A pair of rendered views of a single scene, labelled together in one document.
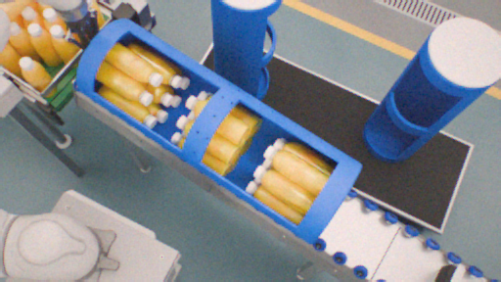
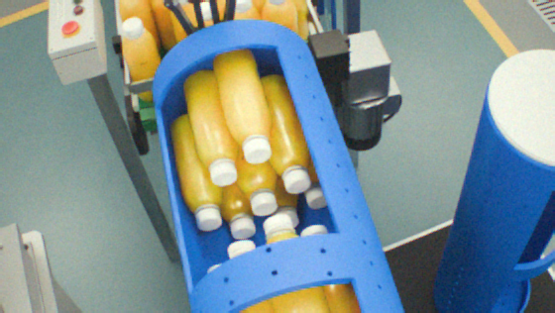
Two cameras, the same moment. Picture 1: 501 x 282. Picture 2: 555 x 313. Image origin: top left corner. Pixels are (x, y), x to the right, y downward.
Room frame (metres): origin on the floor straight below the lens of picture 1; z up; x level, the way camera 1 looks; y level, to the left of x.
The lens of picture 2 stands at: (0.34, -0.20, 1.99)
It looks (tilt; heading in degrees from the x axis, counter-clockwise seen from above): 55 degrees down; 56
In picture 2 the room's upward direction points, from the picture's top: 8 degrees counter-clockwise
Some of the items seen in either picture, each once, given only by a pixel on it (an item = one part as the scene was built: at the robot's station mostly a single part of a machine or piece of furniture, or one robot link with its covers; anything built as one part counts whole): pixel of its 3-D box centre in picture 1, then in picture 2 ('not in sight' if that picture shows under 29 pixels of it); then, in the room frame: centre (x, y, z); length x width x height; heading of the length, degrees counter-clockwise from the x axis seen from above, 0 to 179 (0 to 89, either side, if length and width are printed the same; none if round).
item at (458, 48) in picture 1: (468, 52); not in sight; (0.96, -0.72, 1.03); 0.28 x 0.28 x 0.01
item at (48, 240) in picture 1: (52, 247); not in sight; (0.11, 0.46, 1.24); 0.18 x 0.16 x 0.22; 93
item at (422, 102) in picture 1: (420, 103); not in sight; (0.96, -0.72, 0.59); 0.28 x 0.28 x 0.88
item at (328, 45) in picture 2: (125, 21); (327, 59); (0.97, 0.51, 0.95); 0.10 x 0.07 x 0.10; 153
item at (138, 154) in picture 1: (135, 149); not in sight; (0.68, 0.53, 0.31); 0.06 x 0.06 x 0.63; 63
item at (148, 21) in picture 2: (10, 59); (138, 21); (0.74, 0.85, 0.99); 0.07 x 0.07 x 0.19
